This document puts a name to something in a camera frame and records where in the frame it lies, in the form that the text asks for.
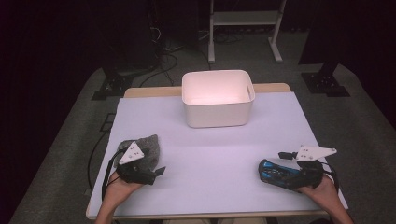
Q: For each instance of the black equipment cabinet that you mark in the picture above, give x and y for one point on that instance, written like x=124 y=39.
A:
x=130 y=37

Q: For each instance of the grey cloth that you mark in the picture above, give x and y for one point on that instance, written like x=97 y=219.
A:
x=151 y=147

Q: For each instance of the person's left hand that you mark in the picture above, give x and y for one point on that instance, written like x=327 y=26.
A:
x=116 y=190

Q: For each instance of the white storage box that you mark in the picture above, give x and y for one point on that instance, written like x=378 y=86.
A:
x=218 y=102

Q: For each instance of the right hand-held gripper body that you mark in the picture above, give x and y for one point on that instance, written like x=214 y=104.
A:
x=311 y=153

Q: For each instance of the white table mat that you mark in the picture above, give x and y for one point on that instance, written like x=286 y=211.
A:
x=218 y=155

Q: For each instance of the black stand base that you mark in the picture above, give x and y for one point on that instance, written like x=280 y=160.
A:
x=113 y=87
x=323 y=84

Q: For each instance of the white metal stand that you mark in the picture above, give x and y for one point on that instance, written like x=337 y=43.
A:
x=243 y=18

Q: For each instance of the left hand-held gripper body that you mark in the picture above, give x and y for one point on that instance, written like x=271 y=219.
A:
x=132 y=154

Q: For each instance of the person's right hand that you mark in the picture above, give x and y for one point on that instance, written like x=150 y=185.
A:
x=325 y=193

